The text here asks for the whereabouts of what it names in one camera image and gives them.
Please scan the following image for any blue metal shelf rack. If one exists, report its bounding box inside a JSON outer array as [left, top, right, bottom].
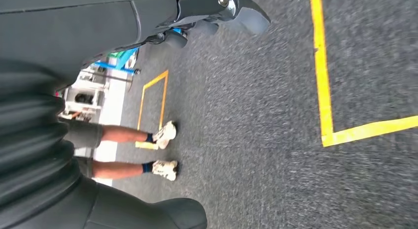
[[94, 46, 141, 75]]

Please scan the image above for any person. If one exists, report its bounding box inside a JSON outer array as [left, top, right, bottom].
[[59, 117, 179, 183]]

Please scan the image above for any white workstation frame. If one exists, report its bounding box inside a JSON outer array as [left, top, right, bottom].
[[64, 69, 107, 120]]

